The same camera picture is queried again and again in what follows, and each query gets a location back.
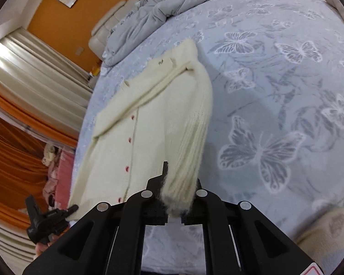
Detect cream knit cardigan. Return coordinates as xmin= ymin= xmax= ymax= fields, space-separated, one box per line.
xmin=69 ymin=38 xmax=213 ymax=220

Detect person left hand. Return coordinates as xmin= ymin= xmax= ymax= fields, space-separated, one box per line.
xmin=35 ymin=235 xmax=59 ymax=258

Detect pink blanket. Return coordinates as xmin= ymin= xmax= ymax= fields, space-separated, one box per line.
xmin=43 ymin=150 xmax=74 ymax=209

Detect plush toy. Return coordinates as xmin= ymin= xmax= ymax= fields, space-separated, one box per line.
xmin=42 ymin=143 xmax=58 ymax=166

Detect cream curtain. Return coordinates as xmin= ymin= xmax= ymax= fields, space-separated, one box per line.
xmin=0 ymin=28 xmax=92 ymax=147

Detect orange items on nightstand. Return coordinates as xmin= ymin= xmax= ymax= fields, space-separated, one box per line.
xmin=89 ymin=65 xmax=100 ymax=77

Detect beige padded headboard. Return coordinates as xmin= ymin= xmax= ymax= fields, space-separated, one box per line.
xmin=88 ymin=0 xmax=141 ymax=60

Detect blue butterfly bed sheet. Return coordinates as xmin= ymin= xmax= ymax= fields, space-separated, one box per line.
xmin=70 ymin=0 xmax=344 ymax=275

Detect grey crumpled duvet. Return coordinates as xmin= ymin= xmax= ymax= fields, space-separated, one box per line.
xmin=102 ymin=0 xmax=209 ymax=67

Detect wall switch plate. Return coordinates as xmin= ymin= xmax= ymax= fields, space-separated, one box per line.
xmin=75 ymin=47 xmax=84 ymax=56

